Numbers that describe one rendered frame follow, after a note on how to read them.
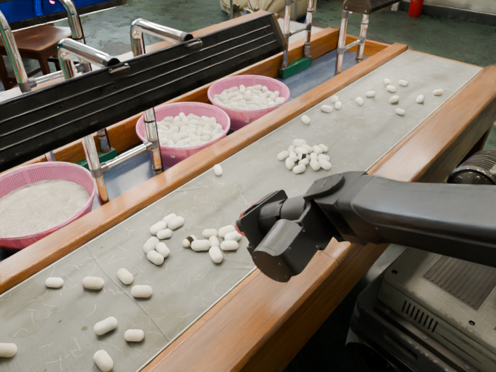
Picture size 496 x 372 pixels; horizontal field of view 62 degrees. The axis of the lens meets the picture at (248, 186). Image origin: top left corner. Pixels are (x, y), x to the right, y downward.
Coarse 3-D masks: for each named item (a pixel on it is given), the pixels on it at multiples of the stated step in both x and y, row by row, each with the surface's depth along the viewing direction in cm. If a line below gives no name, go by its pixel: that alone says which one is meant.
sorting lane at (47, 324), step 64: (384, 64) 160; (448, 64) 160; (320, 128) 121; (384, 128) 121; (192, 192) 97; (256, 192) 97; (128, 256) 81; (192, 256) 81; (0, 320) 70; (64, 320) 70; (128, 320) 70; (192, 320) 70
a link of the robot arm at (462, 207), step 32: (352, 192) 45; (384, 192) 42; (416, 192) 38; (448, 192) 35; (480, 192) 32; (352, 224) 46; (384, 224) 40; (416, 224) 35; (448, 224) 32; (480, 224) 29; (448, 256) 35; (480, 256) 31
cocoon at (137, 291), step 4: (132, 288) 73; (136, 288) 72; (140, 288) 72; (144, 288) 72; (148, 288) 73; (132, 292) 72; (136, 292) 72; (140, 292) 72; (144, 292) 72; (148, 292) 72; (136, 296) 72; (140, 296) 72; (144, 296) 72; (148, 296) 73
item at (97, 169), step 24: (144, 24) 76; (72, 48) 66; (144, 48) 83; (192, 48) 70; (72, 72) 73; (120, 72) 62; (144, 120) 92; (144, 144) 94; (96, 168) 85; (96, 192) 90
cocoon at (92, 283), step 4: (84, 280) 74; (88, 280) 74; (92, 280) 74; (96, 280) 74; (100, 280) 74; (84, 284) 74; (88, 284) 74; (92, 284) 73; (96, 284) 73; (100, 284) 74; (88, 288) 74; (92, 288) 74; (96, 288) 74; (100, 288) 74
